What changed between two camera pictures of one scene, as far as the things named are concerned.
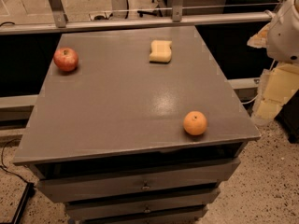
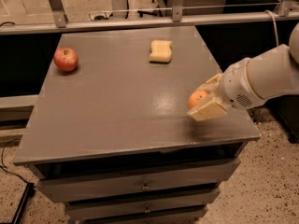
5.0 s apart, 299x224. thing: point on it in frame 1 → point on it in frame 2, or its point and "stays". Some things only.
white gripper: x=284 y=38 → x=234 y=88
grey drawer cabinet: x=135 y=126 stays
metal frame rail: x=122 y=21 stays
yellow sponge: x=161 y=51 stays
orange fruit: x=195 y=122 → x=195 y=98
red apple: x=65 y=59 stays
